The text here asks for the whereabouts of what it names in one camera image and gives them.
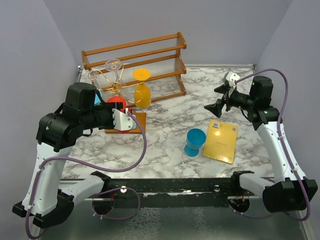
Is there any yellow padded envelope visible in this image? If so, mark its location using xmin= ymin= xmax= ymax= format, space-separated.
xmin=202 ymin=119 xmax=238 ymax=165

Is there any red goblet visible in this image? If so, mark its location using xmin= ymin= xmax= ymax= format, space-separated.
xmin=106 ymin=96 xmax=132 ymax=135

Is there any blue goblet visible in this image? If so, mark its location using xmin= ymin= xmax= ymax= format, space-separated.
xmin=94 ymin=90 xmax=102 ymax=106
xmin=184 ymin=128 xmax=206 ymax=157

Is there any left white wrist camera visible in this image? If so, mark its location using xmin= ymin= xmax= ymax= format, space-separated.
xmin=112 ymin=108 xmax=137 ymax=131

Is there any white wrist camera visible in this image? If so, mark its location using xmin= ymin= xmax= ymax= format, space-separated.
xmin=112 ymin=108 xmax=137 ymax=131
xmin=222 ymin=71 xmax=240 ymax=88

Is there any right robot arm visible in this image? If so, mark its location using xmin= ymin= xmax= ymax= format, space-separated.
xmin=204 ymin=71 xmax=318 ymax=213

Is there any clear wine glass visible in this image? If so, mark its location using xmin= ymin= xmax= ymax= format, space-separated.
xmin=87 ymin=70 xmax=100 ymax=82
xmin=104 ymin=58 xmax=124 ymax=83

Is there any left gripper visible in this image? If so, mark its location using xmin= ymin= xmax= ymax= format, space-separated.
xmin=81 ymin=102 xmax=124 ymax=130

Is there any blue goblet front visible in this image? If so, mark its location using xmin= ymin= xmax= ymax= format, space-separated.
xmin=184 ymin=128 xmax=206 ymax=157

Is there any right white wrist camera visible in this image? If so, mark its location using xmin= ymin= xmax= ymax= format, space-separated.
xmin=222 ymin=71 xmax=240 ymax=88

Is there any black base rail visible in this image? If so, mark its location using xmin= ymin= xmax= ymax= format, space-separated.
xmin=92 ymin=177 xmax=253 ymax=208

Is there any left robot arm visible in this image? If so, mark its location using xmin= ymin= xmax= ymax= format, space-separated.
xmin=12 ymin=82 xmax=124 ymax=229

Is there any gold wire wine glass rack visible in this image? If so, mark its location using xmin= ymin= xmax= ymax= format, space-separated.
xmin=88 ymin=67 xmax=138 ymax=108

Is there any yellow goblet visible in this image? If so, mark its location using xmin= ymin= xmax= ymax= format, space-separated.
xmin=132 ymin=68 xmax=152 ymax=108

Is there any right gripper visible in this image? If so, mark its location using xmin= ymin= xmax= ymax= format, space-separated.
xmin=204 ymin=83 xmax=256 ymax=117

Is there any wooden two-tier shelf rack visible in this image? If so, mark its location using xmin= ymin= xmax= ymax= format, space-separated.
xmin=81 ymin=32 xmax=187 ymax=104

